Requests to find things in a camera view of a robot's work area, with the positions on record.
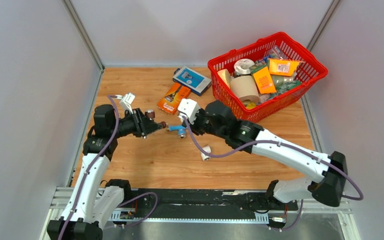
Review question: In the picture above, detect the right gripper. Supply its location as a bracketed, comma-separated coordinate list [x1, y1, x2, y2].
[182, 107, 227, 140]

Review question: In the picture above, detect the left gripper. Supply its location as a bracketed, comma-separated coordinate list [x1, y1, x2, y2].
[110, 107, 163, 139]

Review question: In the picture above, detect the brown water faucet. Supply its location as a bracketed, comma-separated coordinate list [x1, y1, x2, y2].
[144, 109, 167, 129]

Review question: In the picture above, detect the white pipe elbow fitting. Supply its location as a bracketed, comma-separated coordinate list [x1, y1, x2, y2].
[200, 145, 212, 162]

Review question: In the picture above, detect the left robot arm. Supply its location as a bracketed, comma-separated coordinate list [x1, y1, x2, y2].
[46, 104, 167, 240]

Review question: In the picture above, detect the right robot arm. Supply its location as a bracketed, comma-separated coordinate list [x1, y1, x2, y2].
[177, 99, 348, 210]

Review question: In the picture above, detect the blue water faucet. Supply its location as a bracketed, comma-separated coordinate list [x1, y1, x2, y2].
[167, 125, 187, 139]

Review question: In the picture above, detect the orange razor box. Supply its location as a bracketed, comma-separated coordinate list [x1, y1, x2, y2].
[157, 82, 191, 115]

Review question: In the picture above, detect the blue white box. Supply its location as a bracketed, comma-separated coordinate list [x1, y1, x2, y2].
[172, 66, 212, 96]

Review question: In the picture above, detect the brown paper roll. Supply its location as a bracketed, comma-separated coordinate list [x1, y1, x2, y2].
[230, 75, 260, 105]

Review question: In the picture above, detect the white tape roll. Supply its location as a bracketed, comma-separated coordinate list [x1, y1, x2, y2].
[233, 58, 255, 76]

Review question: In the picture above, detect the orange green sponge box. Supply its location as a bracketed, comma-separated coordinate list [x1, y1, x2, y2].
[249, 63, 277, 94]

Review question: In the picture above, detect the green plastic packet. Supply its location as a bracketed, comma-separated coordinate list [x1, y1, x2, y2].
[270, 75, 302, 98]

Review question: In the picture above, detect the orange packet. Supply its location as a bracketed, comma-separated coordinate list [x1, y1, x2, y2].
[267, 58, 304, 77]

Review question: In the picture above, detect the red plastic basket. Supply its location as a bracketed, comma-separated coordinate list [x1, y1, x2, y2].
[207, 31, 328, 123]

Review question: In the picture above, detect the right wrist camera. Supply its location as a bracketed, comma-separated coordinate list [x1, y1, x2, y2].
[177, 98, 201, 125]

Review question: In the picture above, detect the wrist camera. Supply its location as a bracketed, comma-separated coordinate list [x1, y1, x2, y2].
[115, 92, 136, 114]
[177, 98, 201, 125]

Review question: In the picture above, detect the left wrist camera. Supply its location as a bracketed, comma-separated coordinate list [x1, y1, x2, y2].
[115, 92, 136, 114]

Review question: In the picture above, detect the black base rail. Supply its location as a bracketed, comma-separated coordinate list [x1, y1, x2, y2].
[109, 188, 299, 223]

